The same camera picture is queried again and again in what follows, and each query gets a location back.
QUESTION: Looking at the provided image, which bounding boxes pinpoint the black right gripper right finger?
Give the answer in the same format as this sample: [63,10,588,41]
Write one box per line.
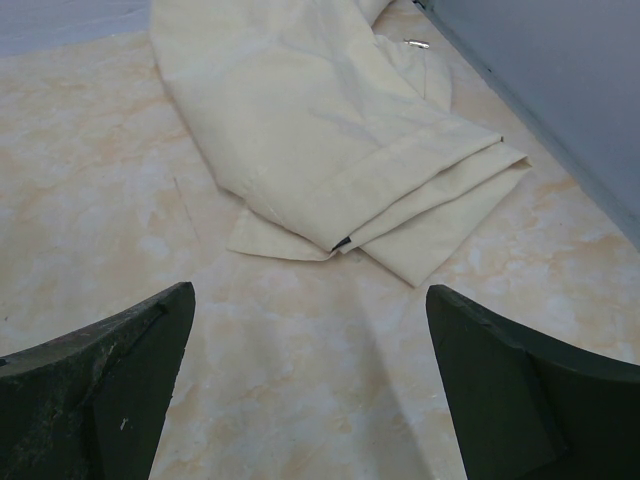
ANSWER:
[426,285,639,479]

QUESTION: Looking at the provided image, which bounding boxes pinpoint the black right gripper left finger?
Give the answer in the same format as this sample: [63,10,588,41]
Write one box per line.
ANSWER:
[1,282,195,479]

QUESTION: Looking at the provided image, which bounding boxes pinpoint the cream folded cloth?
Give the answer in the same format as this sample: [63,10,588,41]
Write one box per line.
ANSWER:
[150,1,529,286]

